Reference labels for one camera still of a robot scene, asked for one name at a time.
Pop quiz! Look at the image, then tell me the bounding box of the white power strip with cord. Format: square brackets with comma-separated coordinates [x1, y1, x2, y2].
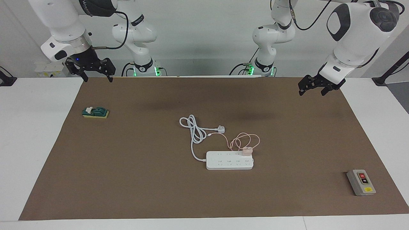
[179, 114, 255, 171]

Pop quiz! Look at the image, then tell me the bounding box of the pink charging cable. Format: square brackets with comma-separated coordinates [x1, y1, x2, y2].
[207, 133, 261, 151]

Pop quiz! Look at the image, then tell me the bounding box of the brown table mat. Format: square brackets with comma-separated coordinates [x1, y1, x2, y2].
[19, 77, 409, 221]

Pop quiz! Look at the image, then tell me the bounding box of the black base power cable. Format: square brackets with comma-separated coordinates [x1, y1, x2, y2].
[121, 62, 135, 77]
[229, 48, 258, 76]

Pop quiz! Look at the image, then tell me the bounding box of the green knife switch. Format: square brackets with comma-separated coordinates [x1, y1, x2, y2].
[82, 106, 109, 119]

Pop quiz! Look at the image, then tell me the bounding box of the white wall outlet box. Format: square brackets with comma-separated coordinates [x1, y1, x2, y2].
[35, 62, 69, 78]

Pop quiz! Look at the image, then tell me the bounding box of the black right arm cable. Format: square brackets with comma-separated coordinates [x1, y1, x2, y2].
[93, 11, 129, 50]

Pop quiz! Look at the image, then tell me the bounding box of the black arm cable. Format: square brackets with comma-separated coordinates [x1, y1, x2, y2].
[93, 11, 129, 50]
[289, 0, 333, 31]

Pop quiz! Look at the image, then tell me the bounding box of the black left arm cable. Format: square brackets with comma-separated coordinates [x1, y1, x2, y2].
[289, 0, 333, 31]

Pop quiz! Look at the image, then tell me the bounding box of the grey on-off switch box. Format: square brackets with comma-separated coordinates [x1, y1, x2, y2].
[347, 169, 376, 196]

